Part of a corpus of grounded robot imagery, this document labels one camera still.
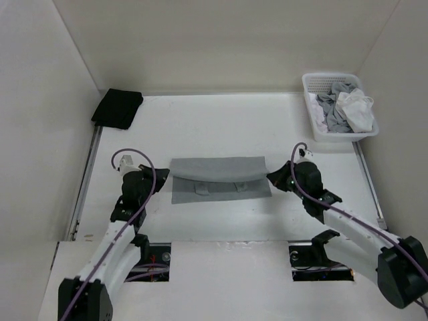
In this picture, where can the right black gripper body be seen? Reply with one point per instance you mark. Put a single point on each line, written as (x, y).
(295, 169)

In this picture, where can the grey tank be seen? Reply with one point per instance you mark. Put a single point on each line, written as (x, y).
(327, 100)
(197, 180)

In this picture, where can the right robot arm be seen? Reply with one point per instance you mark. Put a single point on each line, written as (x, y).
(398, 266)

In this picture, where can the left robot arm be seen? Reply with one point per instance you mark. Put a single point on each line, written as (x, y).
(90, 294)

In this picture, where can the white tank top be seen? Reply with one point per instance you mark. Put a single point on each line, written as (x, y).
(318, 113)

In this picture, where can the folded black tank top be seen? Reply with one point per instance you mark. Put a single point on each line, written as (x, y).
(117, 109)

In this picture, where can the white plastic basket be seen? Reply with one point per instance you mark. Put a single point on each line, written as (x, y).
(321, 82)

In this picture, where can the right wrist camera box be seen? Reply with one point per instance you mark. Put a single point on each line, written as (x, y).
(305, 155)

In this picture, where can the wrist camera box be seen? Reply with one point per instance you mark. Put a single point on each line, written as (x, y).
(305, 155)
(125, 164)

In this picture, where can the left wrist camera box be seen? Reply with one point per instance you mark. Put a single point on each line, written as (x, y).
(125, 164)

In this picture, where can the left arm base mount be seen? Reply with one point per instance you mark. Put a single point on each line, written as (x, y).
(154, 264)

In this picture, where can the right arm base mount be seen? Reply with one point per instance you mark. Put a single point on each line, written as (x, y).
(310, 263)

